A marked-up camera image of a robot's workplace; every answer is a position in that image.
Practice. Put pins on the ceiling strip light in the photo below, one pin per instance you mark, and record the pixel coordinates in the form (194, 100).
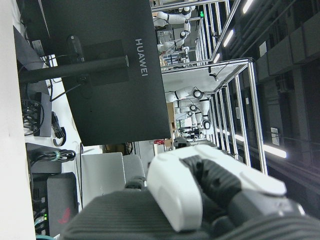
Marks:
(275, 151)
(228, 37)
(247, 5)

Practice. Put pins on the black Huawei monitor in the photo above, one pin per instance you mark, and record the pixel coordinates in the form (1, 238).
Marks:
(112, 107)

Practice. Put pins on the black monitor stand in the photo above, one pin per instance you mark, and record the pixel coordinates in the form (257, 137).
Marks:
(75, 68)

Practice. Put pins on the aluminium profile cage frame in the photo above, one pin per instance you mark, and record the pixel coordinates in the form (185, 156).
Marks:
(255, 107)

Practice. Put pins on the black computer red logo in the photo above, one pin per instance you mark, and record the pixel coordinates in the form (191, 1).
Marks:
(61, 200)

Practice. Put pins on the grey docking box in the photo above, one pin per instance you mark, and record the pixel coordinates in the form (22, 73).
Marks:
(45, 115)

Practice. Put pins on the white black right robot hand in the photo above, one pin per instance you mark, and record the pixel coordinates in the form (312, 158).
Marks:
(175, 190)

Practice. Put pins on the white humanoid robot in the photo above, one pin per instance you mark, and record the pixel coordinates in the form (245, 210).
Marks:
(172, 17)
(185, 92)

